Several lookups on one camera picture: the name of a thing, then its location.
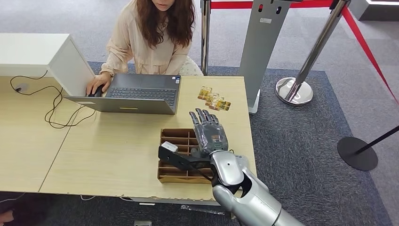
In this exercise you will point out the grey kiosk stand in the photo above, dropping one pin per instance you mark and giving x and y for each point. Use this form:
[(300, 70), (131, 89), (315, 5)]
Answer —
[(261, 46)]

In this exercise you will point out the grey laptop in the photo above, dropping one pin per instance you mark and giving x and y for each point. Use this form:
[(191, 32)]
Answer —
[(140, 81)]

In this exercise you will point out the red stanchion belt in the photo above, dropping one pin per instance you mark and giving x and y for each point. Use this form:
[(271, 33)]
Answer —
[(369, 53), (230, 4)]

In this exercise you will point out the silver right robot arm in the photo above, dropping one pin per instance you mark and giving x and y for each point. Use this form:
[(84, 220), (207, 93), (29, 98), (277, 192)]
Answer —
[(255, 206)]

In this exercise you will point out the small grey round device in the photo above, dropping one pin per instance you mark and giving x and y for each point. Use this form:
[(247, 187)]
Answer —
[(21, 88)]

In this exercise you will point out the black stanchion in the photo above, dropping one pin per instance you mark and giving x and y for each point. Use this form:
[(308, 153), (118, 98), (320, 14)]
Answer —
[(357, 154)]

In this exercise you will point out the grey desk frame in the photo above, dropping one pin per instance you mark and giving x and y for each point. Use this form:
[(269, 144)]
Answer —
[(174, 201)]

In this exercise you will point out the black camera bracket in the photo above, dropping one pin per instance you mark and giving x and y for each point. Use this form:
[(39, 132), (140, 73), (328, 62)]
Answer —
[(176, 160)]

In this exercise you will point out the white cabinet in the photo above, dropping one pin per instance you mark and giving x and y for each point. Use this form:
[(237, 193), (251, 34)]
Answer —
[(31, 53)]

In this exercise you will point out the clear plastic scrap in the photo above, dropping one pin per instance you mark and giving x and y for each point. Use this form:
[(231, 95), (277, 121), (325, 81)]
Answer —
[(199, 209)]

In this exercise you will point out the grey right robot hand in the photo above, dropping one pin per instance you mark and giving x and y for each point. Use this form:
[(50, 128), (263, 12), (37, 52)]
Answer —
[(212, 137)]

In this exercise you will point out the pale dotted chair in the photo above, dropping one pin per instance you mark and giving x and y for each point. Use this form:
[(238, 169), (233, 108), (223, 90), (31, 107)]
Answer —
[(191, 67)]

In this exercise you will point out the person's right forearm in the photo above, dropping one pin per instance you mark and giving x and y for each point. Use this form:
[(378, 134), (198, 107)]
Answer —
[(109, 64)]

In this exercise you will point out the brown wooden slotted organizer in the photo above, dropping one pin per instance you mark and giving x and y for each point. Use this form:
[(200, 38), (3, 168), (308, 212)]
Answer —
[(174, 137)]

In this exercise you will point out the chrome stanchion post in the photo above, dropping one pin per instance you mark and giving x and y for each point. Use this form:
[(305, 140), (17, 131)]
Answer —
[(205, 31), (294, 90)]

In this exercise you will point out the grey display plinth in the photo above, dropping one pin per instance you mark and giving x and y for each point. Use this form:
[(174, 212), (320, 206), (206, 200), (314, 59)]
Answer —
[(380, 12)]

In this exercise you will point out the person's right hand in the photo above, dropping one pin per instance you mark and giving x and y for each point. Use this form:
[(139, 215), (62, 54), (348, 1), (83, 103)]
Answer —
[(98, 81)]

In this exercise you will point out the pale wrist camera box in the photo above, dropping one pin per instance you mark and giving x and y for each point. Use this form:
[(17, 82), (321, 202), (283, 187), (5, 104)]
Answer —
[(170, 147)]

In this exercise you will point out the black computer mouse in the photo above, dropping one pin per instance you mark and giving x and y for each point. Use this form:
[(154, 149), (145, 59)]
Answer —
[(99, 92)]

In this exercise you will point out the person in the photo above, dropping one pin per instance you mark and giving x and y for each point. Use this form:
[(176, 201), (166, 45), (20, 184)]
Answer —
[(146, 59)]

